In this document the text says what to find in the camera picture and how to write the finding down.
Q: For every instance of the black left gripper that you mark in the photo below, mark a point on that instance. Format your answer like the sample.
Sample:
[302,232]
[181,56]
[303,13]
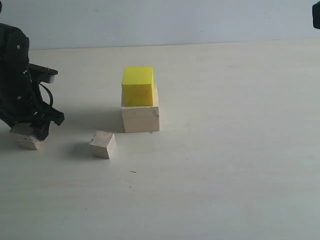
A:
[21,102]

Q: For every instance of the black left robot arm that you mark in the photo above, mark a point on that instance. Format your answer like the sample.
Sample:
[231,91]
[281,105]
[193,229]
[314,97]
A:
[14,52]

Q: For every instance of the yellow cube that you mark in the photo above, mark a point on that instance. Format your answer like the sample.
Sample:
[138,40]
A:
[138,86]

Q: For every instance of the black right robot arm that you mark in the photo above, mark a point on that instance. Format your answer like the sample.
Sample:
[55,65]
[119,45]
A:
[316,15]

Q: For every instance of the medium wooden cube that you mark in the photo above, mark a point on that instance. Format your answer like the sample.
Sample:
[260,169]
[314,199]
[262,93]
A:
[25,136]

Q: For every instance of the small wooden cube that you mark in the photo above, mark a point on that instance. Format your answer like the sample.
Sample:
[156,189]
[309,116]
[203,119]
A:
[103,144]

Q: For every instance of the large pale wooden cube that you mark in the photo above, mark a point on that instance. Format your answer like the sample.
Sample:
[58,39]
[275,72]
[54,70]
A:
[138,119]

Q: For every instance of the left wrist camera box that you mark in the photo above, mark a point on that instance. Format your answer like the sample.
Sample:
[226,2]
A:
[42,74]

